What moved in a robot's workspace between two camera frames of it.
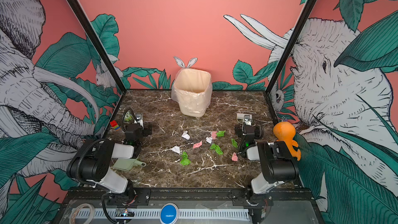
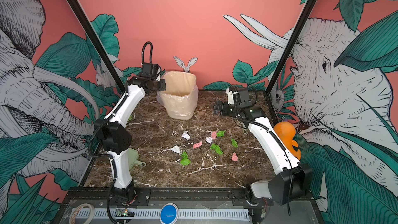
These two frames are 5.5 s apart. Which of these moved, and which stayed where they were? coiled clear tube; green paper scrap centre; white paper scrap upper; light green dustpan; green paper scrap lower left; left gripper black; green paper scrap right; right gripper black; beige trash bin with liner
Moved: left gripper black; beige trash bin with liner; right gripper black
Stayed: green paper scrap right; green paper scrap centre; white paper scrap upper; green paper scrap lower left; coiled clear tube; light green dustpan
